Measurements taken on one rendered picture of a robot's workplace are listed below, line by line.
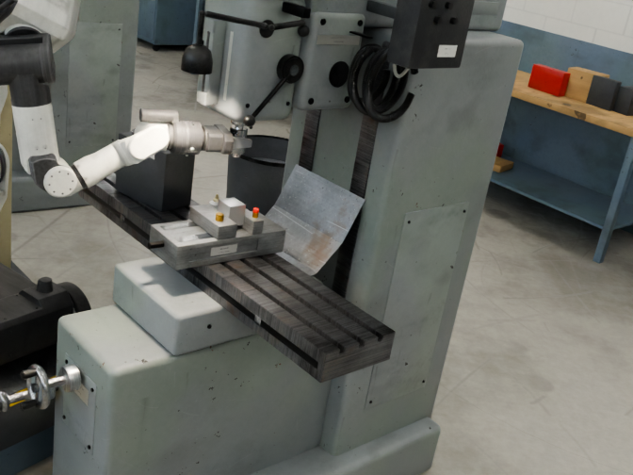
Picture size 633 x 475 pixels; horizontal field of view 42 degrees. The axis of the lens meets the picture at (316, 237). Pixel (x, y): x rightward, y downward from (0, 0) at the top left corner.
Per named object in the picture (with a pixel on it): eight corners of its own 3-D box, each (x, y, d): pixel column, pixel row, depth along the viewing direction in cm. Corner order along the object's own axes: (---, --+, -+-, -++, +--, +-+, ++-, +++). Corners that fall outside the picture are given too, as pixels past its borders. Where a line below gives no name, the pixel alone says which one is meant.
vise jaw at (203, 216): (217, 240, 216) (219, 226, 215) (188, 219, 227) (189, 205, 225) (235, 237, 220) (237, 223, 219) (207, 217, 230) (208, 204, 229)
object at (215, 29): (204, 106, 204) (213, 20, 196) (196, 101, 207) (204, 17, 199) (218, 105, 207) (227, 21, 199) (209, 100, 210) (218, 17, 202)
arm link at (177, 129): (186, 156, 209) (142, 155, 204) (175, 151, 218) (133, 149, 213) (188, 111, 206) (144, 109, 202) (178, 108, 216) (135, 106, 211)
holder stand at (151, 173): (161, 212, 246) (167, 149, 238) (114, 189, 258) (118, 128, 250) (190, 205, 255) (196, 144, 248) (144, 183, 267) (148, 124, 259)
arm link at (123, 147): (174, 143, 205) (127, 170, 202) (166, 139, 213) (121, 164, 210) (162, 121, 203) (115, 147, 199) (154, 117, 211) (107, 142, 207)
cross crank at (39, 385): (30, 423, 203) (31, 383, 198) (11, 399, 210) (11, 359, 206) (89, 405, 213) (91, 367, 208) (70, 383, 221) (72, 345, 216)
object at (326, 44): (300, 113, 212) (316, 11, 202) (246, 88, 228) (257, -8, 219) (353, 109, 225) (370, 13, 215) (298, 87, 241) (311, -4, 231)
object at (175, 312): (174, 358, 210) (178, 318, 206) (110, 300, 233) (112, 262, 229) (319, 318, 242) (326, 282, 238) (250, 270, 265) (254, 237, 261)
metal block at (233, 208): (227, 227, 223) (230, 206, 220) (216, 219, 227) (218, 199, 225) (243, 224, 226) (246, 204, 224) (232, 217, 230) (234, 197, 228)
